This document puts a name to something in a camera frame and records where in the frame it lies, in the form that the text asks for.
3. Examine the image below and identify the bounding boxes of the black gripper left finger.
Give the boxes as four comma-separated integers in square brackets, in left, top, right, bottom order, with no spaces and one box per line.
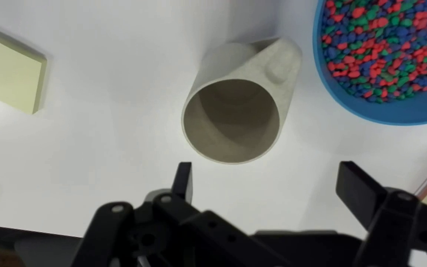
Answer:
[72,162,294,267]

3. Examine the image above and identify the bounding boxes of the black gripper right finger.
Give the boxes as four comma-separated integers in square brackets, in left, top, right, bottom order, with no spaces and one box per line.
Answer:
[336,160,427,267]

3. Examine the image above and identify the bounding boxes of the blue bowl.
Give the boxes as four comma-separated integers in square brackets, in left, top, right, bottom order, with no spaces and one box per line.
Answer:
[312,0,427,126]

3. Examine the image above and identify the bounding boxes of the multicoloured beads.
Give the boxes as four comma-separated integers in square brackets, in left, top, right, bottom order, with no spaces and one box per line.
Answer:
[319,0,427,105]

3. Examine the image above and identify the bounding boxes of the white ceramic cup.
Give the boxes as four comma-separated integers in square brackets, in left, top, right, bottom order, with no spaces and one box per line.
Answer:
[182,36,305,166]

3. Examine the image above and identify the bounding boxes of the yellow sticky note pad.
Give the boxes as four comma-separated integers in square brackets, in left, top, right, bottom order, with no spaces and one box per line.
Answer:
[0,21,50,116]

